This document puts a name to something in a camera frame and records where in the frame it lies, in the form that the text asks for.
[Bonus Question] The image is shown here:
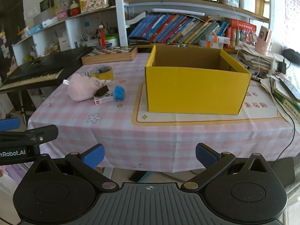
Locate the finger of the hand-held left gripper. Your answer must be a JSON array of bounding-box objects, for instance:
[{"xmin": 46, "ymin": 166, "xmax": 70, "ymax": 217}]
[
  {"xmin": 0, "ymin": 125, "xmax": 59, "ymax": 149},
  {"xmin": 0, "ymin": 118, "xmax": 21, "ymax": 132}
]

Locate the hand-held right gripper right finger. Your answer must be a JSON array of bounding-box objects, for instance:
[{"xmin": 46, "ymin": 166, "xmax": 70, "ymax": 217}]
[{"xmin": 184, "ymin": 142, "xmax": 273, "ymax": 190}]

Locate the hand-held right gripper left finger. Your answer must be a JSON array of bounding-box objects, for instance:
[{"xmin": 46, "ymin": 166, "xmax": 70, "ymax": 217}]
[{"xmin": 28, "ymin": 143, "xmax": 119, "ymax": 192}]

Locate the small white red box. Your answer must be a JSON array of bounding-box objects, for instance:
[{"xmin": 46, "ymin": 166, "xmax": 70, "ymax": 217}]
[{"xmin": 94, "ymin": 95, "xmax": 114, "ymax": 105}]

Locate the black binder clip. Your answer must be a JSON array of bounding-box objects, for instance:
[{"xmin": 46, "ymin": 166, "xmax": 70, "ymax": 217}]
[{"xmin": 94, "ymin": 85, "xmax": 110, "ymax": 97}]

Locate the pink plush toy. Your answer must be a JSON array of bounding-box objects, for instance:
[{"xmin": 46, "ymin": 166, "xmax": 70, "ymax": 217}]
[{"xmin": 63, "ymin": 73, "xmax": 108, "ymax": 102}]

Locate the yellow cardboard box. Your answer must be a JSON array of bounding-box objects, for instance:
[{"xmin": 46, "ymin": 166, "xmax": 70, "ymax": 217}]
[{"xmin": 145, "ymin": 44, "xmax": 252, "ymax": 115}]

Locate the blue toy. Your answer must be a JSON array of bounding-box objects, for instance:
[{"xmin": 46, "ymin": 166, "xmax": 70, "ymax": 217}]
[{"xmin": 113, "ymin": 86, "xmax": 125, "ymax": 102}]

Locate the yellow tape roll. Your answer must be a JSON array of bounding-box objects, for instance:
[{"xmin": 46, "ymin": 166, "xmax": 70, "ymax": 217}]
[{"xmin": 90, "ymin": 65, "xmax": 114, "ymax": 80}]

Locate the black keyboard stand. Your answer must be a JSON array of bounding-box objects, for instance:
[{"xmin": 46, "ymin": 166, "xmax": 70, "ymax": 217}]
[{"xmin": 7, "ymin": 88, "xmax": 35, "ymax": 125}]

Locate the beige orange-bordered desk mat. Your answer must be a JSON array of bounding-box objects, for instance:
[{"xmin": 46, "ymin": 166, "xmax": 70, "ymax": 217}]
[{"xmin": 131, "ymin": 82, "xmax": 285, "ymax": 126}]

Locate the black bristle broom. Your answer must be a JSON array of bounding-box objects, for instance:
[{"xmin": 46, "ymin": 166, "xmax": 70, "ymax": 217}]
[{"xmin": 128, "ymin": 171, "xmax": 150, "ymax": 183}]

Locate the black electronic keyboard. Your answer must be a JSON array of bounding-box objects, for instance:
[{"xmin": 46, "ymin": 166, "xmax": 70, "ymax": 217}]
[{"xmin": 0, "ymin": 46, "xmax": 94, "ymax": 92}]

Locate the dark grey chair seat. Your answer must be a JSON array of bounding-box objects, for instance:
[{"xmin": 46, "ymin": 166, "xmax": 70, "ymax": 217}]
[{"xmin": 267, "ymin": 156, "xmax": 296, "ymax": 193}]

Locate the white box with red mark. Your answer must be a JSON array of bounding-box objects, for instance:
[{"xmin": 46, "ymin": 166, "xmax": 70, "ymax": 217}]
[{"xmin": 58, "ymin": 36, "xmax": 71, "ymax": 51}]

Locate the blue tissue box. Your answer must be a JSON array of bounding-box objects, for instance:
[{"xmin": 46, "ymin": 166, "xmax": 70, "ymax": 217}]
[{"xmin": 26, "ymin": 25, "xmax": 44, "ymax": 35}]

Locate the thick green book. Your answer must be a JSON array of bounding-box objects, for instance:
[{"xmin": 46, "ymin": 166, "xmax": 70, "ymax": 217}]
[{"xmin": 273, "ymin": 91, "xmax": 300, "ymax": 122}]

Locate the wooden chessboard box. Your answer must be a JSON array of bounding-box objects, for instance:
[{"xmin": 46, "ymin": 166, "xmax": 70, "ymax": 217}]
[{"xmin": 81, "ymin": 46, "xmax": 138, "ymax": 65}]

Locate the stack of papers and magazines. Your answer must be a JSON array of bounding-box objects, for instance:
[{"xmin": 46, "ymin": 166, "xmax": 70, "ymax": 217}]
[{"xmin": 235, "ymin": 43, "xmax": 277, "ymax": 77}]

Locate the white cup with brushes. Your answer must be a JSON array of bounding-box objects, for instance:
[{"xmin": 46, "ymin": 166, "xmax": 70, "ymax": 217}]
[{"xmin": 81, "ymin": 28, "xmax": 100, "ymax": 47}]

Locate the dark smartphone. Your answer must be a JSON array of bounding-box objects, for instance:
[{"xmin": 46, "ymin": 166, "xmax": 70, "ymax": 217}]
[{"xmin": 279, "ymin": 77, "xmax": 299, "ymax": 101}]

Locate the white flat box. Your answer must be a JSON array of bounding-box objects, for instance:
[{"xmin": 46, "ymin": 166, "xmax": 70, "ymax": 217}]
[{"xmin": 42, "ymin": 16, "xmax": 58, "ymax": 27}]

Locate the orange white small box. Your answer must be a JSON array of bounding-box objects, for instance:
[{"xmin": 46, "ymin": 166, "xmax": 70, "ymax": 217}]
[
  {"xmin": 206, "ymin": 35, "xmax": 230, "ymax": 44},
  {"xmin": 199, "ymin": 40, "xmax": 224, "ymax": 49}
]

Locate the white low side shelf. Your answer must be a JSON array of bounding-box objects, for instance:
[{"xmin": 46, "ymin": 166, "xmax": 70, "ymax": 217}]
[{"xmin": 12, "ymin": 6, "xmax": 118, "ymax": 59}]

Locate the green-lidded white jar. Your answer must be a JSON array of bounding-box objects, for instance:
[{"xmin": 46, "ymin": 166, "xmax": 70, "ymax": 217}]
[{"xmin": 105, "ymin": 35, "xmax": 119, "ymax": 48}]

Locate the red glue bottle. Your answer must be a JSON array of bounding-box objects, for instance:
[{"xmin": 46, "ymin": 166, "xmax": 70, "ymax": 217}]
[{"xmin": 98, "ymin": 25, "xmax": 106, "ymax": 47}]

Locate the red round jar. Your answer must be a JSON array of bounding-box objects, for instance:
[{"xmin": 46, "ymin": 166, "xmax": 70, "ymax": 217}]
[{"xmin": 69, "ymin": 1, "xmax": 81, "ymax": 17}]

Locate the pink cylindrical gadget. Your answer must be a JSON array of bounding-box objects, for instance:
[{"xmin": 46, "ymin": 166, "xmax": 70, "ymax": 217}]
[{"xmin": 255, "ymin": 25, "xmax": 272, "ymax": 53}]

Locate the long row of leaning books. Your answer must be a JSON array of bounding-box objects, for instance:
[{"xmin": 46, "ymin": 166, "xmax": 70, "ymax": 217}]
[{"xmin": 128, "ymin": 13, "xmax": 230, "ymax": 44}]

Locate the black bag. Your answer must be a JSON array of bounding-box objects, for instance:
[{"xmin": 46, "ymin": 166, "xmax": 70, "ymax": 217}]
[{"xmin": 282, "ymin": 48, "xmax": 300, "ymax": 64}]

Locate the red boxed book set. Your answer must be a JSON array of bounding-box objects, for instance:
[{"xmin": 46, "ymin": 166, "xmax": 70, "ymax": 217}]
[{"xmin": 228, "ymin": 20, "xmax": 257, "ymax": 50}]

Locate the white wooden bookshelf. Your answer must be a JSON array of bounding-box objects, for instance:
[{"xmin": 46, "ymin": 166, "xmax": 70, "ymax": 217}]
[{"xmin": 114, "ymin": 0, "xmax": 276, "ymax": 52}]

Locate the white square pen holder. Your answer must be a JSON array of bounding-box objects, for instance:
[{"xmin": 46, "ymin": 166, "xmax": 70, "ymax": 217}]
[{"xmin": 239, "ymin": 0, "xmax": 256, "ymax": 13}]

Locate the row of tan books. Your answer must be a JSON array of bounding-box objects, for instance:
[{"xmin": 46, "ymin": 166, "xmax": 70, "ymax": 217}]
[{"xmin": 253, "ymin": 0, "xmax": 270, "ymax": 19}]

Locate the small dark picture frame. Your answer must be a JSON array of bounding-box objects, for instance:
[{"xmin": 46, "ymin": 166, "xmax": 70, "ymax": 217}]
[{"xmin": 40, "ymin": 0, "xmax": 53, "ymax": 12}]

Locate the white charging cable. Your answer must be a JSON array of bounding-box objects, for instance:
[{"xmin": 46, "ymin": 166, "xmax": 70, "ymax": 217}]
[{"xmin": 225, "ymin": 0, "xmax": 275, "ymax": 75}]

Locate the pink wall poster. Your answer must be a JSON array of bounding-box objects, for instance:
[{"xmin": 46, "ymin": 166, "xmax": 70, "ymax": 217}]
[{"xmin": 282, "ymin": 0, "xmax": 300, "ymax": 50}]

